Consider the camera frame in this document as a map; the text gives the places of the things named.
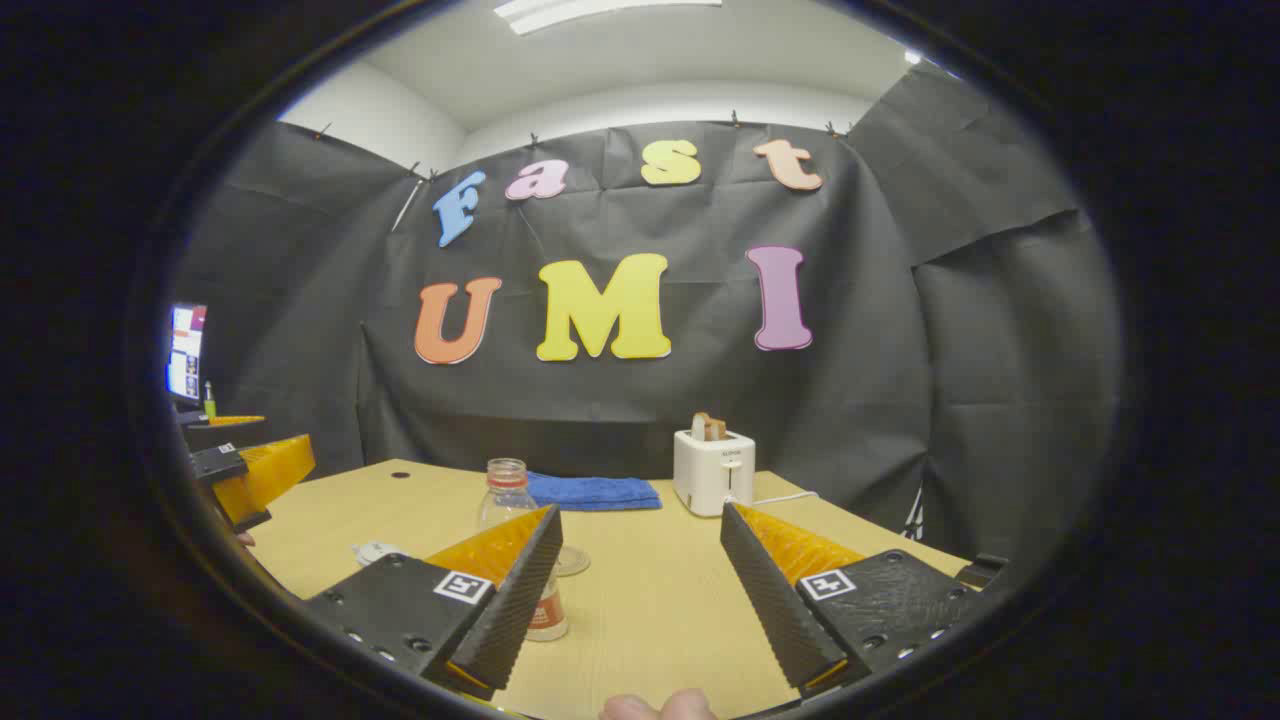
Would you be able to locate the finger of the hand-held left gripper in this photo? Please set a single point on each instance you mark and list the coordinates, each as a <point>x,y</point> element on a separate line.
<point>215,432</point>
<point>270,470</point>

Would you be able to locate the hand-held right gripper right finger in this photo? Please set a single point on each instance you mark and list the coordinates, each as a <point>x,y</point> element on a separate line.
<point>770,600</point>

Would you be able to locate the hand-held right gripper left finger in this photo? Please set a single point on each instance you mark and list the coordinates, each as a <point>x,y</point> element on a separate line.
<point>520,600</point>

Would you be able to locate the clear plastic water bottle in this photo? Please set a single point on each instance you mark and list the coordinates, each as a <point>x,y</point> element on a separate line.
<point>505,500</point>

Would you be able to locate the white ceramic teacup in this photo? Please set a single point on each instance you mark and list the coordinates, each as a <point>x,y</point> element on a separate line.
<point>378,552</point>

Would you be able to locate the computer monitor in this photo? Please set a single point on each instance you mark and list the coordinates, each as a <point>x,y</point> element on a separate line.
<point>186,352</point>

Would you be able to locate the blue folded towel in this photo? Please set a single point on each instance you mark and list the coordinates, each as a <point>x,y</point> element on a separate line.
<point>595,492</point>

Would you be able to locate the white toaster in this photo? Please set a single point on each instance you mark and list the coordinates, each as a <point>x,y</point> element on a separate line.
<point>712,475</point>

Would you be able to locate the toast slice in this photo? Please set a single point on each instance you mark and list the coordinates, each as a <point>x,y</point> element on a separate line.
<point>708,427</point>

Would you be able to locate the black backdrop cloth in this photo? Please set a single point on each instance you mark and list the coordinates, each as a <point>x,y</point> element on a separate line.
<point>880,330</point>

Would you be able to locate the ceiling light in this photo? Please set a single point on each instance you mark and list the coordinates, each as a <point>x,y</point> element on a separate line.
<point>600,12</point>

